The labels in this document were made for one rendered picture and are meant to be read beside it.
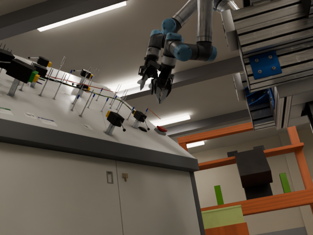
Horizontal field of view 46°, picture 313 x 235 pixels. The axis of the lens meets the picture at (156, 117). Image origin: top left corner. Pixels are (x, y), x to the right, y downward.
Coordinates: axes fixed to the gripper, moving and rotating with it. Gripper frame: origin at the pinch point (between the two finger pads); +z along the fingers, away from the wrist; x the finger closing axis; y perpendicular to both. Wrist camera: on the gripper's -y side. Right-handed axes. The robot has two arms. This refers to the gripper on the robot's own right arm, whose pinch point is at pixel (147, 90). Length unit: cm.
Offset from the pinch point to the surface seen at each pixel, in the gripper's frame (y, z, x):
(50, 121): -18, 32, 60
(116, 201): -29, 58, 27
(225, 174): 516, 7, -769
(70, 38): 319, -116, -101
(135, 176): -23, 47, 15
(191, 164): -19.5, 34.9, -24.6
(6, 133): -29, 40, 80
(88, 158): -23, 43, 42
